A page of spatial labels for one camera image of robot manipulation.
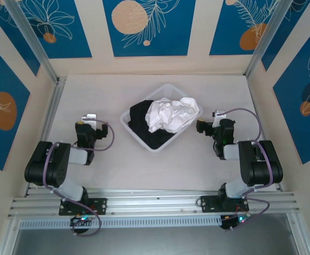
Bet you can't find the aluminium right corner post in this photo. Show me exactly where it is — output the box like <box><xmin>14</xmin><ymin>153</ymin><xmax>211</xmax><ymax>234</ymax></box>
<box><xmin>244</xmin><ymin>0</ymin><xmax>291</xmax><ymax>78</ymax></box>

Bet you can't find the aluminium left side rail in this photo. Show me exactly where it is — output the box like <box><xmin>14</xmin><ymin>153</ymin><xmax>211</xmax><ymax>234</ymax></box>
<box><xmin>24</xmin><ymin>76</ymin><xmax>67</xmax><ymax>197</ymax></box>

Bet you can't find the aluminium rail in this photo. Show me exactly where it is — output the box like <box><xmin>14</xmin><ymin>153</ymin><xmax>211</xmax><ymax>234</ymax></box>
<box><xmin>246</xmin><ymin>75</ymin><xmax>282</xmax><ymax>192</ymax></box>
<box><xmin>24</xmin><ymin>76</ymin><xmax>67</xmax><ymax>197</ymax></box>

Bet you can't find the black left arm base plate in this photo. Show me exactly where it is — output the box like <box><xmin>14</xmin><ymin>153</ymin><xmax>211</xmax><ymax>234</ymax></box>
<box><xmin>58</xmin><ymin>198</ymin><xmax>108</xmax><ymax>216</ymax></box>

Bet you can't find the black garment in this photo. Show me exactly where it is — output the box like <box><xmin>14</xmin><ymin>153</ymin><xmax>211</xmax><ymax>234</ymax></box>
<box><xmin>126</xmin><ymin>99</ymin><xmax>176</xmax><ymax>150</ymax></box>

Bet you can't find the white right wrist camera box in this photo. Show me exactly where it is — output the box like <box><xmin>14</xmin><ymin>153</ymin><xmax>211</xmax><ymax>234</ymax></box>
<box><xmin>211</xmin><ymin>109</ymin><xmax>227</xmax><ymax>120</ymax></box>

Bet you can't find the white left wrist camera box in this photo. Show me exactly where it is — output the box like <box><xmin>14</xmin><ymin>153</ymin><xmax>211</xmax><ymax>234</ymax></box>
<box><xmin>81</xmin><ymin>113</ymin><xmax>98</xmax><ymax>128</ymax></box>

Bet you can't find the white slotted cable duct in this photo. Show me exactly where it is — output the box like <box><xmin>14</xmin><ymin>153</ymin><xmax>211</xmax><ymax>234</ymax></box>
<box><xmin>19</xmin><ymin>215</ymin><xmax>222</xmax><ymax>230</ymax></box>

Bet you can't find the aluminium right side rail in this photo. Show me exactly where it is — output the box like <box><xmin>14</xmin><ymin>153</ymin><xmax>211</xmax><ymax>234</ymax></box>
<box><xmin>246</xmin><ymin>75</ymin><xmax>282</xmax><ymax>192</ymax></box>

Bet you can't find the aluminium rail frame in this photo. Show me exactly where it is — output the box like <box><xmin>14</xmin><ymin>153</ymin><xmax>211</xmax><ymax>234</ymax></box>
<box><xmin>7</xmin><ymin>187</ymin><xmax>302</xmax><ymax>219</ymax></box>

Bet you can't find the white plastic basket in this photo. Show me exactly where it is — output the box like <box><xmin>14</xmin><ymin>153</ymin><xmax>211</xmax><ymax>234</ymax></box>
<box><xmin>119</xmin><ymin>83</ymin><xmax>204</xmax><ymax>154</ymax></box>

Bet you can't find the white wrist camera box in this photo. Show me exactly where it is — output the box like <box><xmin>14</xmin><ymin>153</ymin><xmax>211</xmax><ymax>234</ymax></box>
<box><xmin>211</xmin><ymin>109</ymin><xmax>227</xmax><ymax>120</ymax></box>
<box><xmin>81</xmin><ymin>113</ymin><xmax>98</xmax><ymax>128</ymax></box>

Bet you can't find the white t-shirt with black print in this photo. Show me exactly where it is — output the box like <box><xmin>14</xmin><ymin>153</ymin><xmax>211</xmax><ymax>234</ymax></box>
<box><xmin>145</xmin><ymin>97</ymin><xmax>200</xmax><ymax>134</ymax></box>

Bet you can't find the aluminium corner post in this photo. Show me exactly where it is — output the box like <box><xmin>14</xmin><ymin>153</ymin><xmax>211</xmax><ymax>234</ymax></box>
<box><xmin>3</xmin><ymin>0</ymin><xmax>61</xmax><ymax>85</ymax></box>
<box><xmin>244</xmin><ymin>0</ymin><xmax>291</xmax><ymax>78</ymax></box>

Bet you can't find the aluminium left corner post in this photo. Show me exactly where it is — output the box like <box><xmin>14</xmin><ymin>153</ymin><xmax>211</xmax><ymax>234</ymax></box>
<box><xmin>3</xmin><ymin>0</ymin><xmax>61</xmax><ymax>85</ymax></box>

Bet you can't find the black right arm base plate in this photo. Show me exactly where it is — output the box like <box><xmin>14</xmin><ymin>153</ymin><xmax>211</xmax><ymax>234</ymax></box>
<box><xmin>200</xmin><ymin>195</ymin><xmax>250</xmax><ymax>213</ymax></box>

